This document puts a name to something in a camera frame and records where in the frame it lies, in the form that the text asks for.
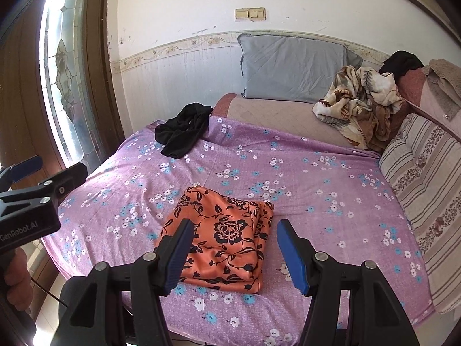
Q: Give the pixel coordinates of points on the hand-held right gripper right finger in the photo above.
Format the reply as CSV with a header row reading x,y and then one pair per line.
x,y
293,259

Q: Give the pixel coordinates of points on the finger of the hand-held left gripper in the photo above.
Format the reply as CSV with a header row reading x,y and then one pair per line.
x,y
65,182
25,169

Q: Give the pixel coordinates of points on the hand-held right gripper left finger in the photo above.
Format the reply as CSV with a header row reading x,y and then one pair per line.
x,y
178,259

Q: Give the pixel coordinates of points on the orange floral garment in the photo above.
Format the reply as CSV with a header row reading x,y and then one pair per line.
x,y
223,238

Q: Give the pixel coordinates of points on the person's left hand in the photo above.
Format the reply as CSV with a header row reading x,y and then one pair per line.
x,y
18,277

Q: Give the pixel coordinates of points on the purple floral bedsheet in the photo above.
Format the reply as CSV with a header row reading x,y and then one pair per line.
x,y
288,173

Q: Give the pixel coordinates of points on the black cloth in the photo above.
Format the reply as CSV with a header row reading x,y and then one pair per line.
x,y
183,129

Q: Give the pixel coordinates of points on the brown mattress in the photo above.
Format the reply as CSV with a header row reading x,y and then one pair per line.
x,y
273,115

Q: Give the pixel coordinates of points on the striped floral cushion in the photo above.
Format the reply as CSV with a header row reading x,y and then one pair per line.
x,y
425,187

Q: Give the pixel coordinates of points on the crumpled floral blanket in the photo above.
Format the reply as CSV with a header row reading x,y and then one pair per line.
x,y
360,101

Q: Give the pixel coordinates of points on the grey pillow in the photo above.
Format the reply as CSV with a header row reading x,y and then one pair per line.
x,y
288,68

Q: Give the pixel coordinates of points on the dark cloth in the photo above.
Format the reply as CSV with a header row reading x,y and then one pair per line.
x,y
399,63

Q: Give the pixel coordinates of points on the beige towel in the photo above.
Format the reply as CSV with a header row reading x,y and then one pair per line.
x,y
446,90

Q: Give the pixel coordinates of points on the beige wall switch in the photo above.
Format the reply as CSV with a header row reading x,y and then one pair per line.
x,y
257,13
242,14

